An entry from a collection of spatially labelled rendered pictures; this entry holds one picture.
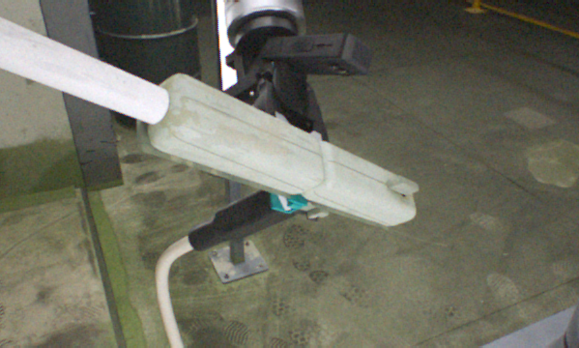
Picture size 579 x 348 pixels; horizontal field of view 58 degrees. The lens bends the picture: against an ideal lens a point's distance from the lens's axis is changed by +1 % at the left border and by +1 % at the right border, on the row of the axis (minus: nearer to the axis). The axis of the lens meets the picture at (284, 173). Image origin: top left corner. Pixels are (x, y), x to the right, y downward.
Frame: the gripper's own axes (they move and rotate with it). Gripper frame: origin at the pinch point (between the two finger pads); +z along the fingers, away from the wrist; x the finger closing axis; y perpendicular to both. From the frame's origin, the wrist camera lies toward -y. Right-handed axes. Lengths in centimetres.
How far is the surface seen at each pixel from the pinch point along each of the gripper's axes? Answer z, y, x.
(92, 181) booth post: -97, 189, -88
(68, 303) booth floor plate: -29, 157, -62
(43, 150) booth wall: -105, 186, -62
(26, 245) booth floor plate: -59, 188, -59
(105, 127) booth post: -115, 166, -81
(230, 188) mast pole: -60, 98, -91
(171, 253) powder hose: -0.3, 20.2, -0.3
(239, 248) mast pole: -44, 115, -110
